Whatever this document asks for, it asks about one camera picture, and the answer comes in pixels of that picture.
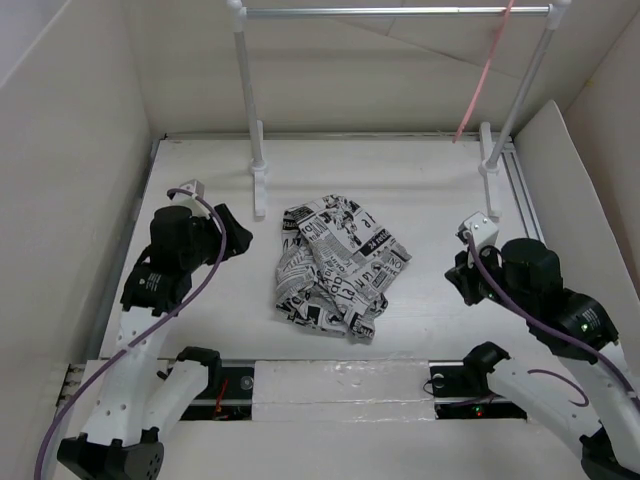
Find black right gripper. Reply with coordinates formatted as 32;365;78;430
444;238;533;315

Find newspaper print trousers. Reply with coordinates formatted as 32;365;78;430
275;194;412;343

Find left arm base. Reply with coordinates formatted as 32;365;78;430
180;362;255;421

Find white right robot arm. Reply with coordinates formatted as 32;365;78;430
445;233;639;479

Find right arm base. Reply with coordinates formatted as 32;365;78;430
423;362;527;420

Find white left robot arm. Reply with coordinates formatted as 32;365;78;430
57;197;253;479

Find white clothes rack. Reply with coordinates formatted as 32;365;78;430
226;1;571;219

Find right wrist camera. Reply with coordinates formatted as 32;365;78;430
456;211;499;251

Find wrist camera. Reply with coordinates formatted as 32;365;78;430
456;211;499;251
172;179;210;217

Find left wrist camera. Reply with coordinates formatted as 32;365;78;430
172;179;210;217

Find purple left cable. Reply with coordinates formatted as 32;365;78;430
32;187;231;480

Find aluminium rail right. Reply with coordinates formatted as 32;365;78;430
502;143;545;242

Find aluminium rail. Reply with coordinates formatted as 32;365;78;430
502;143;545;242
82;139;160;361

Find aluminium rail left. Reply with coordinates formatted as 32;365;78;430
82;139;160;361

